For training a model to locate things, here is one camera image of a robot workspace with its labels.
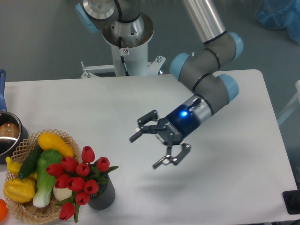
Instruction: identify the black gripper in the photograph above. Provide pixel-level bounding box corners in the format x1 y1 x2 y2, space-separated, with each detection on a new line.
129 105 200 169

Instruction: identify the yellow bell pepper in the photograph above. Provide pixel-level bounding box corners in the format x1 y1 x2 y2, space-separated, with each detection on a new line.
3 178 36 203

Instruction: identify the white frame at right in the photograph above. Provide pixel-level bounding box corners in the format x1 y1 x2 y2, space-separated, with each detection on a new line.
277 80 300 126

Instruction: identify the woven wicker basket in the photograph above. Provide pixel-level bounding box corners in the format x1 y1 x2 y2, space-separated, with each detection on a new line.
4 129 81 225

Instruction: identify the blue plastic bag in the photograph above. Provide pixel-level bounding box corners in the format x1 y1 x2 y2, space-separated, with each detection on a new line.
255 0 300 44

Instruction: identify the dark grey ribbed vase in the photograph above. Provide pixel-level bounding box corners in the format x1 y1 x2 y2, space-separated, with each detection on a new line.
88 175 116 210

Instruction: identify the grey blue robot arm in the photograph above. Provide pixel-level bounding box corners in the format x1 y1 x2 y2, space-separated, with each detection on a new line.
75 0 243 169

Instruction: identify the beige garlic bulb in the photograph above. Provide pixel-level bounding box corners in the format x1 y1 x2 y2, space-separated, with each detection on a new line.
53 187 72 201

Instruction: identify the green cucumber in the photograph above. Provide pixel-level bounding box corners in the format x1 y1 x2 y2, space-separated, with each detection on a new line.
18 144 44 179

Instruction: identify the black base cable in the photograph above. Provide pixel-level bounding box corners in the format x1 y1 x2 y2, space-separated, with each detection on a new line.
118 36 130 77

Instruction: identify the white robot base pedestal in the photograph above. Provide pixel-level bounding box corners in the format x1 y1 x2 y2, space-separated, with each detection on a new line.
81 12 166 78

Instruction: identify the red tulip bouquet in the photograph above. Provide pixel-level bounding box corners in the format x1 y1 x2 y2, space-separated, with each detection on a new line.
46 146 119 223

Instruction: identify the orange pepper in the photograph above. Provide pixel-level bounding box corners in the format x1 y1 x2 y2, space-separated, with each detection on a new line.
0 199 8 222

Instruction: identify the green bok choy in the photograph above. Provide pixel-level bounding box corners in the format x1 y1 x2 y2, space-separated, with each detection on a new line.
33 149 62 208

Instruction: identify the blue handled steel pot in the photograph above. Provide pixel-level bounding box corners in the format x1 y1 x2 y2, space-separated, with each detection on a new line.
0 69 28 165

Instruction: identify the yellow squash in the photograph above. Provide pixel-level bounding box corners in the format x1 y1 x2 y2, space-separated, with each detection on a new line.
37 132 75 158

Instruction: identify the black device at edge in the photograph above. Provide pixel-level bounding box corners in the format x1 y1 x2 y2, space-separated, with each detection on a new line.
282 190 300 215

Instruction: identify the small yellow gourd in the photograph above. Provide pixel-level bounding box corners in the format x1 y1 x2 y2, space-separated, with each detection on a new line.
5 157 37 181

